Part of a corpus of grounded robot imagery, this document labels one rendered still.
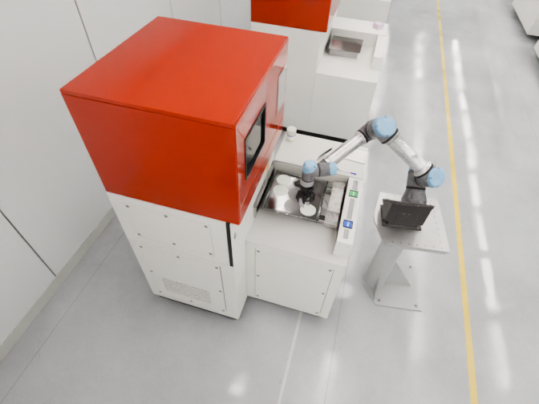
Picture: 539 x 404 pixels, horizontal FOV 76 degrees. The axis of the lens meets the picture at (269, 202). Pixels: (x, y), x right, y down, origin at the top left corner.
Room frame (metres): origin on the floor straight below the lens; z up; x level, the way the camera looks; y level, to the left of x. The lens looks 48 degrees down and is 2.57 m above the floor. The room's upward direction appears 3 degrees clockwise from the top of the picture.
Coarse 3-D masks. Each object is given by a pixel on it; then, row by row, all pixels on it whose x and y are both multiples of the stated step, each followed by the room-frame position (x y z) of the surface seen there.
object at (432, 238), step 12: (432, 204) 1.61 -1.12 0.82; (432, 216) 1.50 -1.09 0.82; (384, 228) 1.38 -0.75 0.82; (396, 228) 1.38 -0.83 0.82; (432, 228) 1.40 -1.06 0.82; (444, 228) 1.40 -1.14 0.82; (384, 240) 1.28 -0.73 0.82; (396, 240) 1.29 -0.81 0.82; (408, 240) 1.29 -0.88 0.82; (420, 240) 1.30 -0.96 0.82; (432, 240) 1.30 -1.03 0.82; (444, 240) 1.31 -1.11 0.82; (432, 252) 1.24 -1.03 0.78; (444, 252) 1.23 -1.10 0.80
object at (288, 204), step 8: (296, 176) 1.74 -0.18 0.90; (272, 184) 1.65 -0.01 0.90; (280, 184) 1.65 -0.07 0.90; (288, 184) 1.66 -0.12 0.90; (320, 184) 1.67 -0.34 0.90; (272, 192) 1.58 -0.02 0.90; (288, 192) 1.58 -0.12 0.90; (296, 192) 1.59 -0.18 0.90; (320, 192) 1.60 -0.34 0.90; (272, 200) 1.51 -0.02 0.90; (280, 200) 1.51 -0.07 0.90; (288, 200) 1.51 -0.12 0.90; (296, 200) 1.51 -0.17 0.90; (320, 200) 1.52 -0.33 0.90; (272, 208) 1.44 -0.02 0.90; (280, 208) 1.44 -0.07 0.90; (288, 208) 1.44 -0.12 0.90; (296, 208) 1.45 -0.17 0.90; (304, 216) 1.38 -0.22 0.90; (312, 216) 1.39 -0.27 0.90
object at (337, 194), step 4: (332, 188) 1.66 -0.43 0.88; (336, 188) 1.66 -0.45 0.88; (340, 188) 1.66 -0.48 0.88; (332, 192) 1.62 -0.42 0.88; (336, 192) 1.62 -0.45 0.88; (340, 192) 1.62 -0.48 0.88; (332, 196) 1.58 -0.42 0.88; (336, 196) 1.59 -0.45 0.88; (340, 196) 1.59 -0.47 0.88; (332, 200) 1.55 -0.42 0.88; (336, 200) 1.55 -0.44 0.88; (340, 200) 1.55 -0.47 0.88; (332, 204) 1.51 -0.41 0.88; (336, 204) 1.51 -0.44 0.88; (340, 204) 1.52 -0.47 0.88; (336, 216) 1.41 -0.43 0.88; (324, 224) 1.36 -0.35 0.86; (328, 224) 1.35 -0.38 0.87; (332, 224) 1.35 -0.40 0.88; (336, 224) 1.35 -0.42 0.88
